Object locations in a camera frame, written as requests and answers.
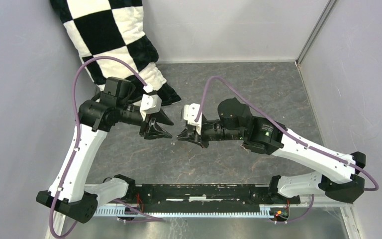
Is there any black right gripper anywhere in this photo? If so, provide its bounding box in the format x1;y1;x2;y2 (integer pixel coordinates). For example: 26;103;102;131
177;117;245;148

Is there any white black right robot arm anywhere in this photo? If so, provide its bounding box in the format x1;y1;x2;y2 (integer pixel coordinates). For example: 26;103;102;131
177;98;366;203

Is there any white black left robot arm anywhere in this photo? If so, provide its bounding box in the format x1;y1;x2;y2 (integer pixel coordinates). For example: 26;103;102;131
36;77;174;223

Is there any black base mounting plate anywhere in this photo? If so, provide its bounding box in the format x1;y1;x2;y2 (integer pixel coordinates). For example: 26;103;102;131
122;184;301;213

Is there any black white checkered pillow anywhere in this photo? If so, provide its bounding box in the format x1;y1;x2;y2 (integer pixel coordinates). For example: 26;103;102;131
50;0;181;106

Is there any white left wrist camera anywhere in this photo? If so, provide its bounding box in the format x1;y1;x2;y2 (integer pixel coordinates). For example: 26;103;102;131
140;84;162;121

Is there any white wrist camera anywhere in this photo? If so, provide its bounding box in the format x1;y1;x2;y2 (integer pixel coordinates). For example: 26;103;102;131
140;84;162;121
182;103;202;135

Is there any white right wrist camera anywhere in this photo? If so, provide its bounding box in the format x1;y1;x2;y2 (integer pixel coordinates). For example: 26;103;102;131
182;103;202;135

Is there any white slotted cable duct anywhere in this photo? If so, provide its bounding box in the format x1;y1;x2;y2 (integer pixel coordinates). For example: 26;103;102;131
94;204;289;219

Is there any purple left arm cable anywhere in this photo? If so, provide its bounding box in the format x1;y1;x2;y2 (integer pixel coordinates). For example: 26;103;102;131
48;56;152;239

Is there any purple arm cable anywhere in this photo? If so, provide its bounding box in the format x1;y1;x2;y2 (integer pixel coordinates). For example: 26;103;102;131
194;75;380;192
48;56;152;239

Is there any aluminium corner frame post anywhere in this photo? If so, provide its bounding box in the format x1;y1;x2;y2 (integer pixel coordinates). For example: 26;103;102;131
295;0;338;67

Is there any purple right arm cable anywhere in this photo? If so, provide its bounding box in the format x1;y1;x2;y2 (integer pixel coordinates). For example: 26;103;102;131
194;75;380;192

